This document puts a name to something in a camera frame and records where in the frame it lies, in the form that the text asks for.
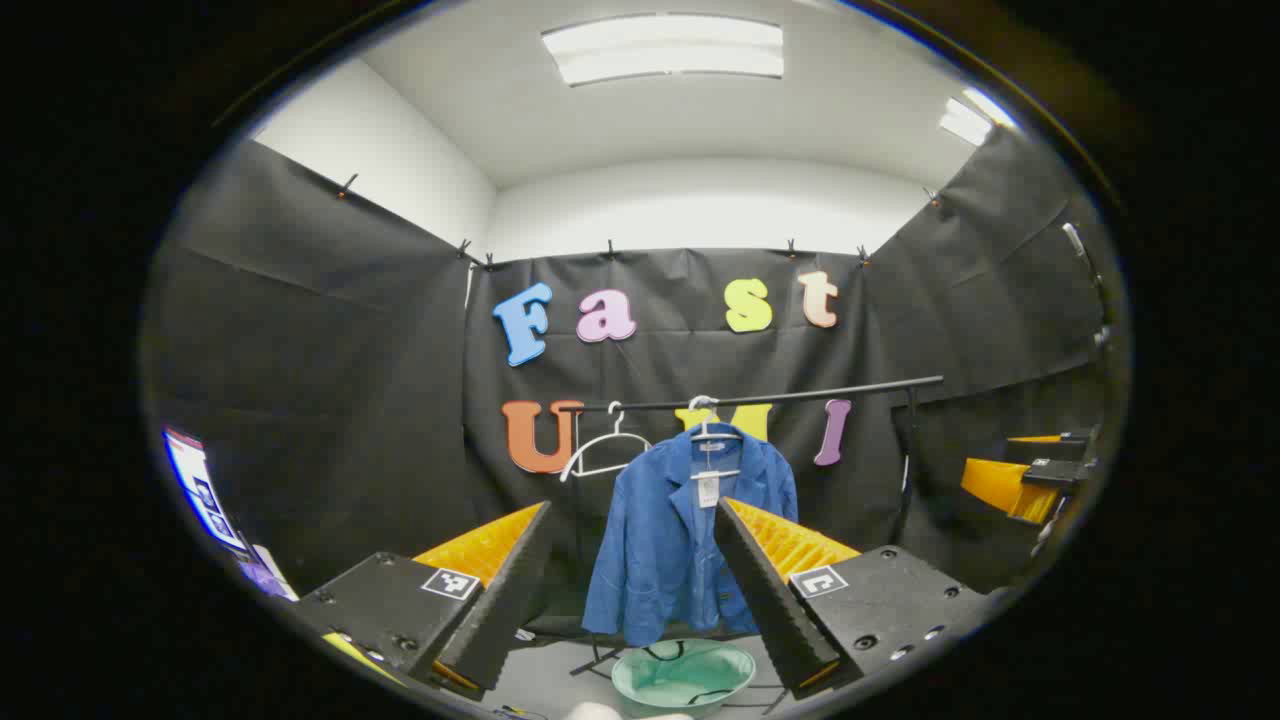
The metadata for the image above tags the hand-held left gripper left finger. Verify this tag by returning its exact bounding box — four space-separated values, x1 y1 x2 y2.
295 500 554 701

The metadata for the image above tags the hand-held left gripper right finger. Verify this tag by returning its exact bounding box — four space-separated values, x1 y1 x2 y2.
712 496 991 701

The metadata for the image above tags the blue corduroy jacket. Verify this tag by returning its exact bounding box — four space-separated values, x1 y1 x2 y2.
582 422 801 649

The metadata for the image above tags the mint green laundry hamper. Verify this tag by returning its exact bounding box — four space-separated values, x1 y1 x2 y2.
610 638 758 719

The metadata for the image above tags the white plastic hanger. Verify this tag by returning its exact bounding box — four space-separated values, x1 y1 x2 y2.
688 395 746 481
560 400 653 484

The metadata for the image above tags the black clothes rack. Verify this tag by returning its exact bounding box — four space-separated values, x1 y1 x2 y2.
558 375 946 716

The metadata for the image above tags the ceiling light panel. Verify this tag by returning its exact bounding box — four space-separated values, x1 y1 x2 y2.
938 87 1016 148
541 12 786 88

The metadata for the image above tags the black backdrop cloth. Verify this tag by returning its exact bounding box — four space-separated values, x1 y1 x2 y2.
140 125 1121 641

